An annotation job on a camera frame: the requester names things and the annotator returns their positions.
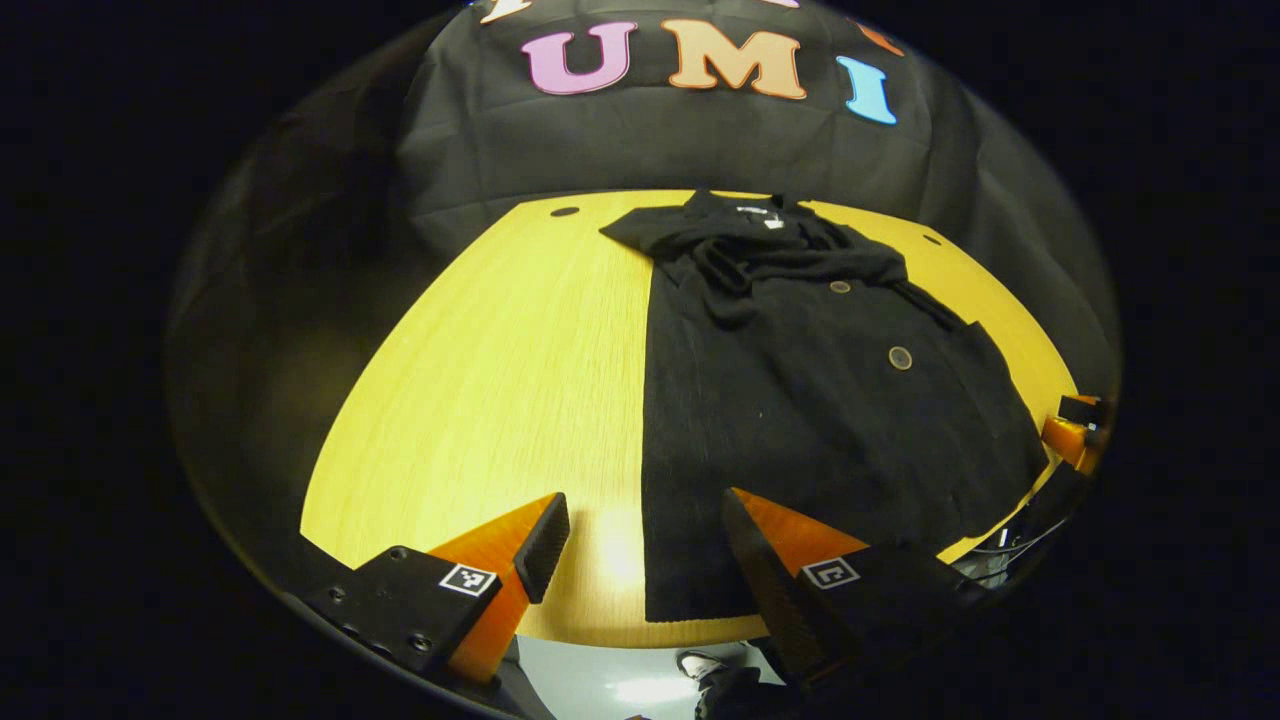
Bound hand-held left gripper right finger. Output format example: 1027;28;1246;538
720;487;991;691

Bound black buttoned jacket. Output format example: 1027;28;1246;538
600;188;1051;623

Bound black cable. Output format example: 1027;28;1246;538
955;518;1069;586

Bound person's white shoe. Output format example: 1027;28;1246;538
676;650;736;686

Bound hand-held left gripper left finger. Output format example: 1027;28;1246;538
300;492;571;686

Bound black backdrop cloth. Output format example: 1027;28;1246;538
170;0;1121;561

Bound person's dark trousers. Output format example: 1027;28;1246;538
695;665;801;720

